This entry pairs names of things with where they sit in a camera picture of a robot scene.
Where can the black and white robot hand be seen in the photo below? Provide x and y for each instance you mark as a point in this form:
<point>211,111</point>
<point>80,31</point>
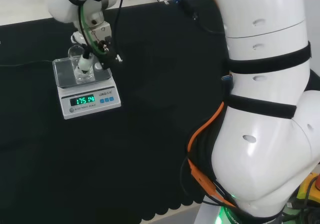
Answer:
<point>106,56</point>

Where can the clear glass beaker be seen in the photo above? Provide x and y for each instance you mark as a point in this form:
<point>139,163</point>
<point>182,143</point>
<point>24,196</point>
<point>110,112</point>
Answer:
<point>73,55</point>

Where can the white electronic balance steel pan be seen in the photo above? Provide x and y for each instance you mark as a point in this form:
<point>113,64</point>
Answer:
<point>87,109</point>

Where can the black bench cloth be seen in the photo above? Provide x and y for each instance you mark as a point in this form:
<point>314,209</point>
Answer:
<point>125,146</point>

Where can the blue USB plug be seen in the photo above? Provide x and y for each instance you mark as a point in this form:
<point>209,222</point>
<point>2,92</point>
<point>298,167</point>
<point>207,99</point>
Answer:
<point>227,78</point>

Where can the yellow stop button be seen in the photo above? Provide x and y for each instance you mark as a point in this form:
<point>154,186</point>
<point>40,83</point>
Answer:
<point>308,186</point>

